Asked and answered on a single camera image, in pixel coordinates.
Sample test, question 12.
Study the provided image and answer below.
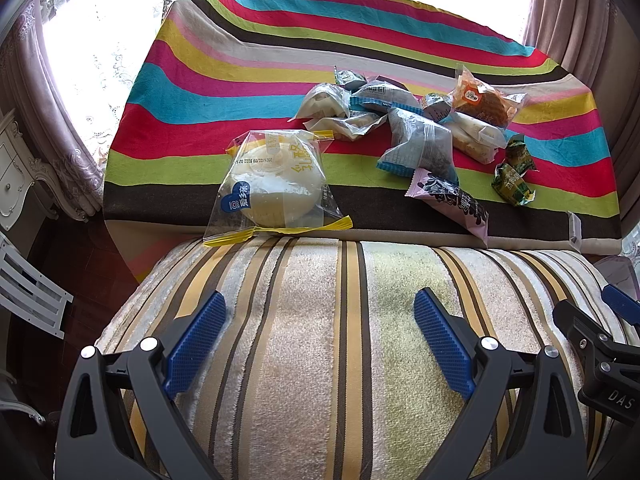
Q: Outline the green garlic pea packet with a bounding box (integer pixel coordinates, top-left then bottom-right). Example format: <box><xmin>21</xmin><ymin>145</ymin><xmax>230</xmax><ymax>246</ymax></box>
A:
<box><xmin>491</xmin><ymin>162</ymin><xmax>536</xmax><ymax>206</ymax></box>

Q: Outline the pink chocolate snack wrapper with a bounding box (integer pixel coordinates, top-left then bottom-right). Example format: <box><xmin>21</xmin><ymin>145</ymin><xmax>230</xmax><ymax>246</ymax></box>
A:
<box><xmin>405</xmin><ymin>168</ymin><xmax>489</xmax><ymax>246</ymax></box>

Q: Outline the clear white cake package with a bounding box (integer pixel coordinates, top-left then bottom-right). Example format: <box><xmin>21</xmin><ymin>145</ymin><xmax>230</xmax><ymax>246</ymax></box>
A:
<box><xmin>440</xmin><ymin>112</ymin><xmax>506</xmax><ymax>165</ymax></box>

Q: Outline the orange tiger-stripe bread package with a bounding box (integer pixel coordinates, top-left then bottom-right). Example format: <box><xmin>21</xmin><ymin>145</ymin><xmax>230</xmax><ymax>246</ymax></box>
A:
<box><xmin>449</xmin><ymin>65</ymin><xmax>528</xmax><ymax>128</ymax></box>

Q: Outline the grey snack bag blue edge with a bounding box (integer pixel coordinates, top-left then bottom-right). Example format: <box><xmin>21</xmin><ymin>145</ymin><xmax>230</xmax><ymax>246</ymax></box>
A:
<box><xmin>376</xmin><ymin>108</ymin><xmax>459</xmax><ymax>185</ymax></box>

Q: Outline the round white bun package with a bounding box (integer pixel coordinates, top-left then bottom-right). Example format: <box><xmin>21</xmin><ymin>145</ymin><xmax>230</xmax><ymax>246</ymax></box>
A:
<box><xmin>203</xmin><ymin>129</ymin><xmax>352</xmax><ymax>247</ymax></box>

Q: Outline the clear round-candies packet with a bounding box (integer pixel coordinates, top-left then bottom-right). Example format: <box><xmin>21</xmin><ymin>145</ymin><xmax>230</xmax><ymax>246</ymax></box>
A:
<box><xmin>304</xmin><ymin>112</ymin><xmax>387</xmax><ymax>141</ymax></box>

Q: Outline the white nougat packet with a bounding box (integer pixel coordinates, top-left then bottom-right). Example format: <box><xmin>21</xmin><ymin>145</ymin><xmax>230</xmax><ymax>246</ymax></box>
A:
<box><xmin>292</xmin><ymin>82</ymin><xmax>350</xmax><ymax>120</ymax></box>

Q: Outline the white slatted rack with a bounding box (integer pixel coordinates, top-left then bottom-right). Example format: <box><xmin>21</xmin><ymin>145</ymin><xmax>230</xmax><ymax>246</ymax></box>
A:
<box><xmin>0</xmin><ymin>234</ymin><xmax>74</xmax><ymax>339</ymax></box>

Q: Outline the white ornate cabinet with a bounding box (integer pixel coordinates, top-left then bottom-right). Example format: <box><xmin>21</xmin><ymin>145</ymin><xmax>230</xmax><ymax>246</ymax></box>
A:
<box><xmin>1</xmin><ymin>110</ymin><xmax>54</xmax><ymax>231</ymax></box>

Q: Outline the right brown curtain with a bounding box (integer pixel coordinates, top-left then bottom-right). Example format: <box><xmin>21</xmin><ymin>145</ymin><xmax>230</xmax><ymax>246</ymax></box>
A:
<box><xmin>524</xmin><ymin>0</ymin><xmax>639</xmax><ymax>233</ymax></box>

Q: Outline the left beige curtain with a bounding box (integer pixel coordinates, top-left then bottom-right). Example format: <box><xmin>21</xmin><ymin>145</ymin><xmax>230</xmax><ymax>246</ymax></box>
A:
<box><xmin>1</xmin><ymin>0</ymin><xmax>103</xmax><ymax>218</ymax></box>

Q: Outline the small green-white snack packet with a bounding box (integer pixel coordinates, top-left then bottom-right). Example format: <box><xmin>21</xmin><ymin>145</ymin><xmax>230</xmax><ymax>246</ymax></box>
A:
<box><xmin>334</xmin><ymin>66</ymin><xmax>368</xmax><ymax>92</ymax></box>

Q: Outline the colourful striped tablecloth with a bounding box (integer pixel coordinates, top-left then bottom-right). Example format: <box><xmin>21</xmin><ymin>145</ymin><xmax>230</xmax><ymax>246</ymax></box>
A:
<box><xmin>104</xmin><ymin>0</ymin><xmax>622</xmax><ymax>273</ymax></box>

